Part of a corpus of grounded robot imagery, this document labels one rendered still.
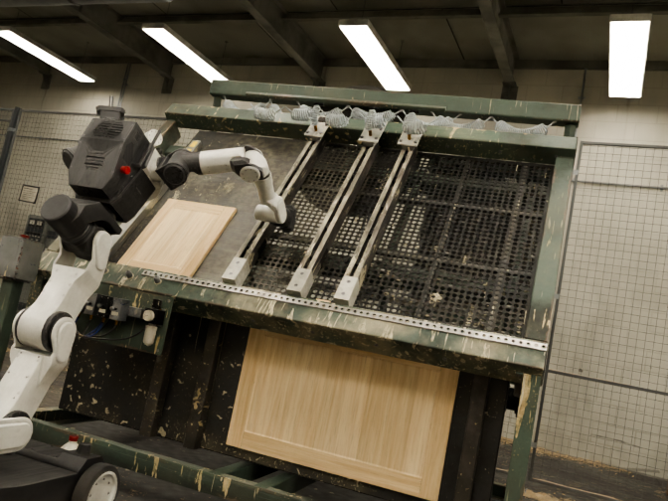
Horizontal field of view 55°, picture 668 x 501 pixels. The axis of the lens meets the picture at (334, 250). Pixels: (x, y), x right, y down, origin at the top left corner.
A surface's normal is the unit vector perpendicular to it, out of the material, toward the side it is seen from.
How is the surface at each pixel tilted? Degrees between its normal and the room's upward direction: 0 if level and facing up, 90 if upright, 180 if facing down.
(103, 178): 82
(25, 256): 90
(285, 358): 90
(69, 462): 45
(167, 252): 53
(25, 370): 64
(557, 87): 90
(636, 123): 90
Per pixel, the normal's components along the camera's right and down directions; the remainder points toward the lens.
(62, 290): -0.18, -0.58
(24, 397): 0.94, 0.15
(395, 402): -0.29, -0.18
